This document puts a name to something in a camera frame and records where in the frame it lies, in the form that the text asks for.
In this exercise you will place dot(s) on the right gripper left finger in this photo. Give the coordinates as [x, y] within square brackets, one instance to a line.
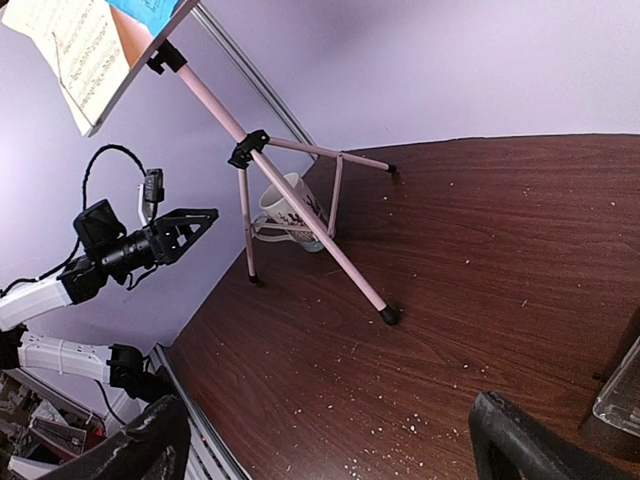
[154, 445]

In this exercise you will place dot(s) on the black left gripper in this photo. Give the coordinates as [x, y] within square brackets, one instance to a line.
[175, 232]

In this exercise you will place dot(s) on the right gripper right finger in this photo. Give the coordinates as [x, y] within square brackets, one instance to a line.
[508, 443]

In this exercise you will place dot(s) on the black metronome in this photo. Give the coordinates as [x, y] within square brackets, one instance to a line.
[601, 436]

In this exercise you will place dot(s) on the clear metronome cover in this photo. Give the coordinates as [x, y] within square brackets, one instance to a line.
[617, 404]

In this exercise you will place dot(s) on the blue sheet music page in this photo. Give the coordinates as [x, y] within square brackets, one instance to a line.
[154, 14]

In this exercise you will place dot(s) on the yellow sheet music page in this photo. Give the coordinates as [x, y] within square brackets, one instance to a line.
[80, 42]

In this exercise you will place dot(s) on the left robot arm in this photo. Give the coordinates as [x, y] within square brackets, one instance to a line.
[110, 253]

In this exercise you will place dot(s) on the white ceramic mug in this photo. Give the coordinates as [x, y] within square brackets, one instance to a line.
[278, 221]

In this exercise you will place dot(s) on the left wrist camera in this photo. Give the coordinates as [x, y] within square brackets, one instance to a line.
[151, 193]

